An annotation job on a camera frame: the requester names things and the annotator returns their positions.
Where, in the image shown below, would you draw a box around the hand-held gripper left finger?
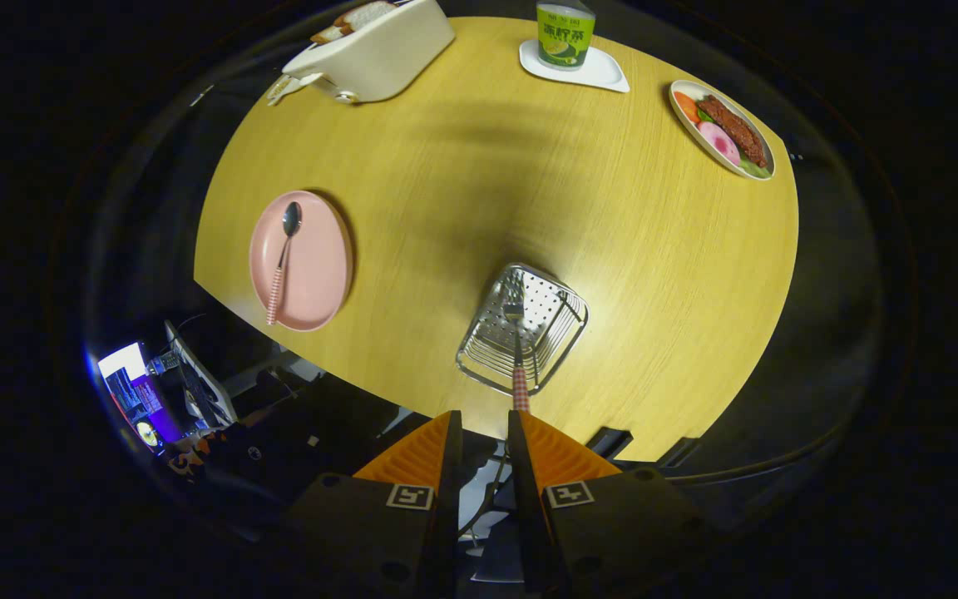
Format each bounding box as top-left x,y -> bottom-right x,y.
279,409 -> 465,598

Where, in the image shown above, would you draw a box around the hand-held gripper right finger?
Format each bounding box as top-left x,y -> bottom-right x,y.
506,408 -> 709,598

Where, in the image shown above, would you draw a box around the fork with checkered handle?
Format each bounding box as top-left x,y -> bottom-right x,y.
502,287 -> 531,414

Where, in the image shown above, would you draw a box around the spoon with checkered handle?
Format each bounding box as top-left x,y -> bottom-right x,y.
265,200 -> 304,327

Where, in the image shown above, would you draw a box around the pink plate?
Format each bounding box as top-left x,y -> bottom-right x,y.
249,190 -> 355,333

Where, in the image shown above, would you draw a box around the open laptop with lit screen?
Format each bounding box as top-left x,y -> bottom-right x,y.
96,320 -> 239,454

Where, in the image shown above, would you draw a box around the white plate of food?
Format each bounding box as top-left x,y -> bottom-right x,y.
669,79 -> 778,182

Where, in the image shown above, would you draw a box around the white coaster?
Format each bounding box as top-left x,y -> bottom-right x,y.
518,39 -> 631,94

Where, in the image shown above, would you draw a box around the white divided condiment dish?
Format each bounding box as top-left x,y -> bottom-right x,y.
266,72 -> 323,107

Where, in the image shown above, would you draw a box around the white toaster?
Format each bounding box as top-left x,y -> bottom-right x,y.
282,0 -> 457,105

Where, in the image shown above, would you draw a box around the green label drink bottle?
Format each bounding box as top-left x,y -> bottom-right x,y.
536,0 -> 597,72

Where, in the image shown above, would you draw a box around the toast bread slices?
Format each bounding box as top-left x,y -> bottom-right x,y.
310,0 -> 401,46

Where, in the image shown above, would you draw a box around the metal wire cutlery basket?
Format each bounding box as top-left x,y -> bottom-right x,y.
455,262 -> 590,396

